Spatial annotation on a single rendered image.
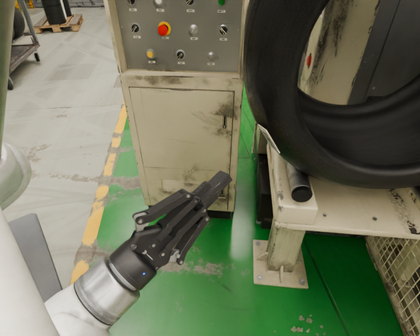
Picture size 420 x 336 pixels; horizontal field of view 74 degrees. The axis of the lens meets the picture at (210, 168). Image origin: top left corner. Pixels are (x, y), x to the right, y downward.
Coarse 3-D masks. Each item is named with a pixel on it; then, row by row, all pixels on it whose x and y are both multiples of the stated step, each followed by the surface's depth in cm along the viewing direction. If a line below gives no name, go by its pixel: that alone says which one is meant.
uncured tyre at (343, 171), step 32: (256, 0) 45; (288, 0) 40; (320, 0) 39; (256, 32) 45; (288, 32) 42; (256, 64) 48; (288, 64) 45; (256, 96) 51; (288, 96) 48; (416, 96) 73; (288, 128) 52; (320, 128) 79; (352, 128) 79; (384, 128) 76; (416, 128) 72; (288, 160) 60; (320, 160) 55; (352, 160) 70; (384, 160) 68; (416, 160) 65
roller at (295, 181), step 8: (288, 168) 68; (296, 168) 66; (288, 176) 67; (296, 176) 64; (304, 176) 63; (296, 184) 62; (304, 184) 61; (296, 192) 61; (304, 192) 61; (296, 200) 62; (304, 200) 62
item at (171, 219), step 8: (192, 200) 47; (200, 200) 47; (176, 208) 48; (184, 208) 47; (192, 208) 47; (168, 216) 47; (176, 216) 46; (160, 224) 48; (168, 224) 46; (160, 232) 45; (168, 232) 45; (152, 240) 45; (160, 240) 45; (152, 248) 44
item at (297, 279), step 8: (256, 240) 160; (256, 248) 156; (264, 248) 156; (256, 256) 152; (256, 264) 148; (264, 264) 148; (296, 264) 148; (304, 264) 148; (256, 272) 144; (264, 272) 144; (272, 272) 144; (296, 272) 144; (304, 272) 144; (256, 280) 141; (264, 280) 141; (272, 280) 141; (288, 280) 141; (296, 280) 141; (304, 280) 141; (304, 288) 138
